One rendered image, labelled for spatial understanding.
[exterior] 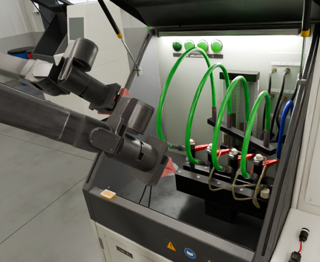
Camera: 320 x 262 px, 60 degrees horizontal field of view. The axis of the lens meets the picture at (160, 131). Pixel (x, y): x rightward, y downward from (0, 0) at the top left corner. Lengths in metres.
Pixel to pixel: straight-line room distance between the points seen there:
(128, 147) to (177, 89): 0.79
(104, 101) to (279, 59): 0.65
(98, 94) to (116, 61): 3.33
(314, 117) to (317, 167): 0.14
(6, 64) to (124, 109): 0.40
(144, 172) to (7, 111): 0.30
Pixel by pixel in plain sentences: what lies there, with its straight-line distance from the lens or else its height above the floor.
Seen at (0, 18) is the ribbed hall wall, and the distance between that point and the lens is 8.01.
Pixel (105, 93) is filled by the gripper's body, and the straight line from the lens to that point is 0.68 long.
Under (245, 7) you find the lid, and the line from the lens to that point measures 1.00.
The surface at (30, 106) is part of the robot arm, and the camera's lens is 0.46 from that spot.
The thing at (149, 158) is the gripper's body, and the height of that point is 1.29.
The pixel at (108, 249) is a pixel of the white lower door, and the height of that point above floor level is 0.65.
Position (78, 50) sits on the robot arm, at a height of 1.49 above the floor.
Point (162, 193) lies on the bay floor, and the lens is 1.21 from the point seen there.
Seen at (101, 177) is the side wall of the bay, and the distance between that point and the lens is 1.13.
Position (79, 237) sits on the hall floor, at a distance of 2.33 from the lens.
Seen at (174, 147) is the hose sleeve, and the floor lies 1.15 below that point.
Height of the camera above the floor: 1.60
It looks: 27 degrees down
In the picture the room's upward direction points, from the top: 7 degrees counter-clockwise
